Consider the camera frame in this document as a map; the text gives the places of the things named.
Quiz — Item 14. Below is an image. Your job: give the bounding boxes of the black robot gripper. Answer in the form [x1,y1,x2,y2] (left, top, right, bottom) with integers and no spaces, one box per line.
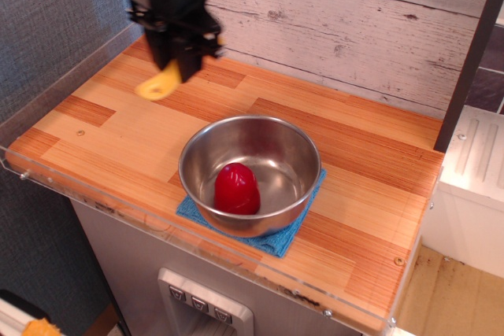
[127,0,221,83]

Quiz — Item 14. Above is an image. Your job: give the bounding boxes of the yellow brush white bristles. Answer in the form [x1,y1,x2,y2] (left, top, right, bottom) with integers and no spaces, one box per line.
[135,36,228,102]

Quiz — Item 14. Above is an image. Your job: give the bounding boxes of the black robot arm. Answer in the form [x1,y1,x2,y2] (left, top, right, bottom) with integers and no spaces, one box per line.
[128,0,222,83]

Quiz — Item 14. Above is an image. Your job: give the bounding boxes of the stainless steel bowl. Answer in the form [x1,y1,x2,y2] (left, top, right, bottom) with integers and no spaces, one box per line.
[179,115,322,238]

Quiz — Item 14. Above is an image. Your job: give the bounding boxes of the red toy bell pepper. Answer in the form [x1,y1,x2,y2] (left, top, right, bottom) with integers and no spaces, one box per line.
[213,163,261,216]

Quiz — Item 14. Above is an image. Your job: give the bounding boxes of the clear acrylic table guard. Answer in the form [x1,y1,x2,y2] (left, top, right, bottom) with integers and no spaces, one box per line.
[1,28,443,335]

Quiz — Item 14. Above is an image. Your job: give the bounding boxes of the blue cloth mat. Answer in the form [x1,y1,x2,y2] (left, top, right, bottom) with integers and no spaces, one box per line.
[176,168,327,258]

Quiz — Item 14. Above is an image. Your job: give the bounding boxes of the grey cabinet with dispenser panel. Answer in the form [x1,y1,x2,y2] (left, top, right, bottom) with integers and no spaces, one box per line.
[72,201,357,335]

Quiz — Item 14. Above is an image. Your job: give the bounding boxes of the yellow object bottom left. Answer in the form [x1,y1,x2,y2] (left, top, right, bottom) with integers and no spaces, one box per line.
[20,319,62,336]

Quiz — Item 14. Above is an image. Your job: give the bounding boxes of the white side cabinet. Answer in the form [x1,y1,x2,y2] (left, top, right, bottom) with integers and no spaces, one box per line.
[421,106,503,277]

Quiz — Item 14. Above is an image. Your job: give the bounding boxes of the dark right support post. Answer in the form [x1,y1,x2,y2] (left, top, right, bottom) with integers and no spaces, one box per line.
[434,0,503,153]

